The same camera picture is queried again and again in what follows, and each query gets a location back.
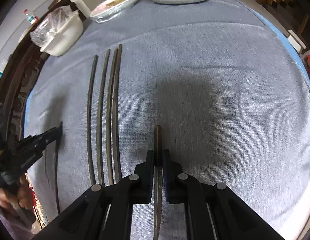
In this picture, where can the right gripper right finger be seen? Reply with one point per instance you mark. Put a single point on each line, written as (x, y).
(212, 212)

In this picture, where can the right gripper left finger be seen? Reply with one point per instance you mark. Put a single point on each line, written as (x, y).
(104, 212)

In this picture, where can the dark chopstick six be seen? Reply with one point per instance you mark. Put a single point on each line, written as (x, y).
(60, 129)

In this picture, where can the dark chopstick five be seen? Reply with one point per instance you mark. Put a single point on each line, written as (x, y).
(158, 181)

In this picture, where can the dark chopstick one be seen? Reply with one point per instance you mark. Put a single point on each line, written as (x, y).
(88, 121)

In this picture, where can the dark chopstick three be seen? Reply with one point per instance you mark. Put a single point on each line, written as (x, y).
(108, 118)

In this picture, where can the dark chopstick two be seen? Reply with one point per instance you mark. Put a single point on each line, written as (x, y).
(99, 155)

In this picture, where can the dark chopstick four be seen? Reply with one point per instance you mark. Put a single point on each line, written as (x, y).
(115, 132)

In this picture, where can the person's left hand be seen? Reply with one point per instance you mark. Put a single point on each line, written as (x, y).
(23, 197)

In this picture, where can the white bowl with plastic bag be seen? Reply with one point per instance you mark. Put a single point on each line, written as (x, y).
(58, 32)

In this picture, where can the grey tablecloth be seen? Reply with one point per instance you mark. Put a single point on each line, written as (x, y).
(233, 104)

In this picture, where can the plastic water bottle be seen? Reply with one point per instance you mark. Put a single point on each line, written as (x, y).
(31, 17)

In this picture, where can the food bowl with cling film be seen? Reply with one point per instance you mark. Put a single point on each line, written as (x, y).
(110, 9)

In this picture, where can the small white step stool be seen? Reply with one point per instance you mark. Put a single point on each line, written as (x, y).
(296, 42)

